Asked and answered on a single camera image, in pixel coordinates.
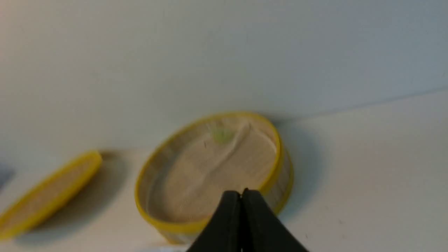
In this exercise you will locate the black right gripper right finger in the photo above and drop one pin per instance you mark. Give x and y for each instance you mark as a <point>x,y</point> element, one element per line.
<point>261,230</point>

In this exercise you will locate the yellow rimmed bamboo steamer basket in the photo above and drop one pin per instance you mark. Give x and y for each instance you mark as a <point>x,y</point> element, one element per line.
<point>275,190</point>

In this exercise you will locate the white steamer liner cloth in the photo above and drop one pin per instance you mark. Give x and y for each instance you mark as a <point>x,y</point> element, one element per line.
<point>186,178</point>

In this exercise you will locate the yellow rimmed bamboo steamer lid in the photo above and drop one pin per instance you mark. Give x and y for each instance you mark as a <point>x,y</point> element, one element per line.
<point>50,195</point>

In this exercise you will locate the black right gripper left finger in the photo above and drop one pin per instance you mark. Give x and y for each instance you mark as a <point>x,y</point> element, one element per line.
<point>221,232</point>

